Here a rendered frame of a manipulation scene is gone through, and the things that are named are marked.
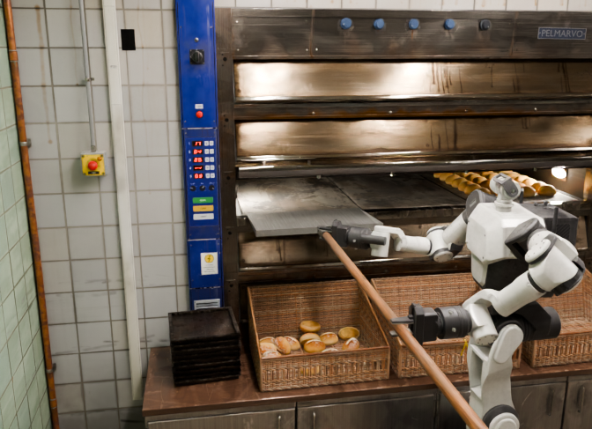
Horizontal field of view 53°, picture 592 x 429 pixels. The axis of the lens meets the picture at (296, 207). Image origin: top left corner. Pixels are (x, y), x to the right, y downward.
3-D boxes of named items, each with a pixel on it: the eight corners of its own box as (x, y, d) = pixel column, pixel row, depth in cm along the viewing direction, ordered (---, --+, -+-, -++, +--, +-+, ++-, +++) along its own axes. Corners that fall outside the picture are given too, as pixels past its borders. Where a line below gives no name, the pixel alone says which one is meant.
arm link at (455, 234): (446, 238, 253) (477, 207, 237) (454, 264, 246) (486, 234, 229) (423, 234, 249) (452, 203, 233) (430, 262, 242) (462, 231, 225)
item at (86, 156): (85, 173, 259) (82, 151, 257) (108, 173, 261) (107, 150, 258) (81, 177, 252) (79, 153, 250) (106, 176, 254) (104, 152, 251)
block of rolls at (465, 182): (431, 176, 367) (431, 167, 366) (503, 173, 375) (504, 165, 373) (476, 200, 309) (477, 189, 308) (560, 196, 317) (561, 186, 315)
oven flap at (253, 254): (239, 271, 282) (237, 229, 284) (585, 251, 310) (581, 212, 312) (240, 271, 277) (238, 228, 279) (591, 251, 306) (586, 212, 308)
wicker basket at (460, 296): (366, 329, 299) (368, 277, 292) (473, 321, 308) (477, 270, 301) (397, 380, 253) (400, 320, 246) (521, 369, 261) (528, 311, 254)
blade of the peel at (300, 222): (383, 229, 258) (383, 223, 258) (255, 236, 248) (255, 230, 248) (358, 208, 292) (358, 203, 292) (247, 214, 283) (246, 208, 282)
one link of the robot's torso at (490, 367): (497, 415, 233) (506, 304, 222) (521, 443, 217) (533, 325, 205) (460, 419, 231) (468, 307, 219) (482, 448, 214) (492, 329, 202)
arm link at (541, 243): (600, 266, 150) (573, 251, 172) (562, 230, 151) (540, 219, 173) (565, 298, 152) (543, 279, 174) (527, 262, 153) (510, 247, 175)
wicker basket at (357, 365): (246, 339, 289) (245, 285, 282) (358, 329, 299) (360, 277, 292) (258, 394, 243) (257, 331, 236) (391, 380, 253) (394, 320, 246)
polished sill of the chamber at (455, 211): (235, 223, 282) (235, 214, 281) (583, 207, 311) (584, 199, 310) (236, 226, 277) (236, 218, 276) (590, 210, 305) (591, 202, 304)
